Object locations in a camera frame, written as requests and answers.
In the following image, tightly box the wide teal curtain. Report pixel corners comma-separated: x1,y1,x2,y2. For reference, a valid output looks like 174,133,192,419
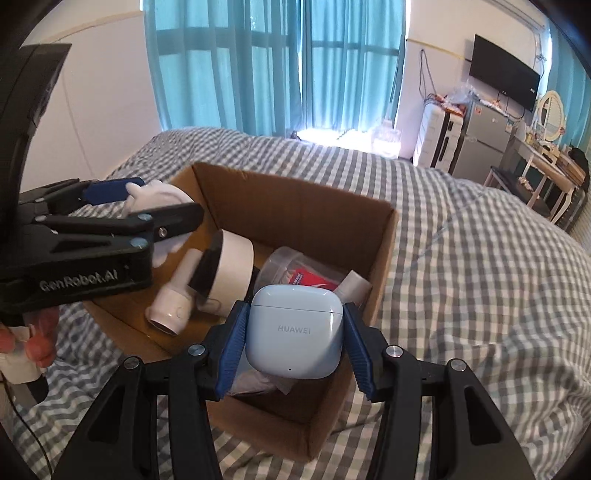
141,0,308,136

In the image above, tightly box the brown cardboard box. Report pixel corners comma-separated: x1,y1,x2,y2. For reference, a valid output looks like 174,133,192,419
85,161,400,459

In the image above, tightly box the white suitcase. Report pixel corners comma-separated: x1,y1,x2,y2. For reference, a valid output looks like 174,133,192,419
412,102,465,169

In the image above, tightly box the clear plastic cup red label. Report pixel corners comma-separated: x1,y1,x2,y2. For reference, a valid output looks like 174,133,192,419
253,246,352,301

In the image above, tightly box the narrow teal curtain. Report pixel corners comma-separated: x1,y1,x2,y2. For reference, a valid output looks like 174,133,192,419
300,0,407,140

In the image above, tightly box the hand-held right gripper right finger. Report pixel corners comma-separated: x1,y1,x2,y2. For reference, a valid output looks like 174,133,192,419
342,302,539,480

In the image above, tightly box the light blue earbuds case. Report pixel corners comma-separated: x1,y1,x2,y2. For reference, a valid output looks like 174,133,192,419
245,284,346,382

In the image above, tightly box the brown boxes stack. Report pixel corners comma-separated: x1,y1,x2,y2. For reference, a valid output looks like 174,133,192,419
556,154,585,184

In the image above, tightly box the black wall television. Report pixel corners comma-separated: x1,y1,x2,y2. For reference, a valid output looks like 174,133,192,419
468,34,542,112

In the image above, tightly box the person's left hand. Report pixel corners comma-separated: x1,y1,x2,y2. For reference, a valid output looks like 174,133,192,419
0,307,61,371

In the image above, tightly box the grey white checkered blanket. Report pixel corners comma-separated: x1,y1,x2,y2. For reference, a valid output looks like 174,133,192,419
9,127,591,480

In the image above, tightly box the silver small fridge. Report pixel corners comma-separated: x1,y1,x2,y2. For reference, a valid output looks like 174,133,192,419
450,99,520,179

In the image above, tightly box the white figurine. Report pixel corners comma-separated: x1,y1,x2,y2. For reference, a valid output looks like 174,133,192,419
126,181,197,269

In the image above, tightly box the white vanity table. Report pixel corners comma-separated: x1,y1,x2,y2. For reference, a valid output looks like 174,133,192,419
508,136,587,225

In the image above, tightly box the black bag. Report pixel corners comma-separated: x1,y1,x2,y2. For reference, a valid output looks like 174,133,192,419
568,145,591,193

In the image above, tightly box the teal curtain beside mirror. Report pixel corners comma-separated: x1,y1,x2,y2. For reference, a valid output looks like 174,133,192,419
547,28,591,153

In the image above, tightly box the clear plastic bag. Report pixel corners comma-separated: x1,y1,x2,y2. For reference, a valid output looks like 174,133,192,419
445,83,481,116

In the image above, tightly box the white oval mirror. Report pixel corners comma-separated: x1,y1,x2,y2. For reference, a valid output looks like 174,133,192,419
533,90,567,144

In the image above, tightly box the dark suitcase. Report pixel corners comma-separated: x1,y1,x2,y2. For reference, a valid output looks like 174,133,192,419
561,189,587,232

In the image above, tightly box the clear water jug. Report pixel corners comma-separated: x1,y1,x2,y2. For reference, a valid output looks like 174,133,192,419
372,119,403,160

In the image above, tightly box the white handheld fan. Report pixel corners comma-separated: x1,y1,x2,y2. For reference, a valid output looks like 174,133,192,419
145,229,256,337

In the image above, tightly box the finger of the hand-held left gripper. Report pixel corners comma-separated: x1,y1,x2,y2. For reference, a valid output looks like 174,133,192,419
34,202,205,251
18,177,149,219

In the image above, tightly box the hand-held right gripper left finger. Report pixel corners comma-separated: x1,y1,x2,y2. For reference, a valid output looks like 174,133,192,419
51,300,253,480

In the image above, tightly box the dark bench stool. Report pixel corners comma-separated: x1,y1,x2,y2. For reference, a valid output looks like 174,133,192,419
485,166,553,218

